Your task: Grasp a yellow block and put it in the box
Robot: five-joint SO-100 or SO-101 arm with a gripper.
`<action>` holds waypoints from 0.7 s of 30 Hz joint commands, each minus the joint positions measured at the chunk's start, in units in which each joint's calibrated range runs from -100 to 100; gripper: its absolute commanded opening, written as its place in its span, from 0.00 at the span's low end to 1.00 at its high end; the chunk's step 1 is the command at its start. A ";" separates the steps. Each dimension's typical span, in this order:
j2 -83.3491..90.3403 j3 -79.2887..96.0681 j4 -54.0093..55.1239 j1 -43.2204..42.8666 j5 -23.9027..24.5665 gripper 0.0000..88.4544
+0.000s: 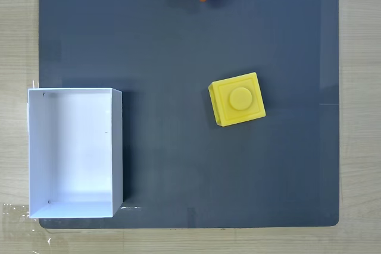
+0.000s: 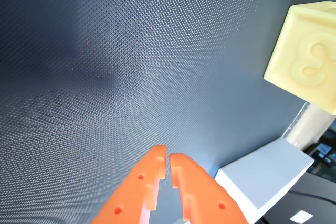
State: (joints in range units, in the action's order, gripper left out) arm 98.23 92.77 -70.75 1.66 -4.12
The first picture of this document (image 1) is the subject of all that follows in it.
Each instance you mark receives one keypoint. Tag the dark grey mat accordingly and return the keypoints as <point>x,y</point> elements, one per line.
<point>190,43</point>

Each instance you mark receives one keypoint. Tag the yellow toy block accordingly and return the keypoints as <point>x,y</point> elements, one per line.
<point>239,99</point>

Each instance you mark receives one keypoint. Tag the clear adhesive tape piece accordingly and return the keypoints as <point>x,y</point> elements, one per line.
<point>16,221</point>

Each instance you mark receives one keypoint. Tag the white cardboard box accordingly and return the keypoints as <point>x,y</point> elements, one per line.
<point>74,153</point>

